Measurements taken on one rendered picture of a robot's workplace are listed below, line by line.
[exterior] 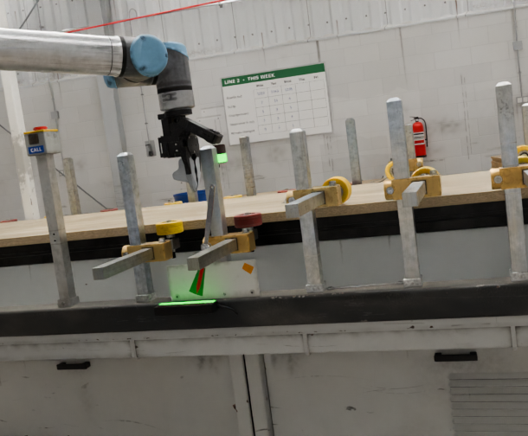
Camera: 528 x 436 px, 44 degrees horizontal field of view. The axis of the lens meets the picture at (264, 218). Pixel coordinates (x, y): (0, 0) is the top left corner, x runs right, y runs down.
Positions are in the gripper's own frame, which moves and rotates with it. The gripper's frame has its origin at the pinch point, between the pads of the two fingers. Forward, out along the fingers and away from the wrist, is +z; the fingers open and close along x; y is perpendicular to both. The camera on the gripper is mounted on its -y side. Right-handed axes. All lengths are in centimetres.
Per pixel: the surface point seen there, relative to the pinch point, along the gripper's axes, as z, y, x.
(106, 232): 12, 44, -25
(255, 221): 12.6, -8.5, -18.3
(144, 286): 26.5, 22.9, -6.0
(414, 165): 7, -45, -114
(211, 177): -1.7, -2.0, -6.1
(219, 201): 5.0, -3.2, -6.4
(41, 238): 12, 68, -25
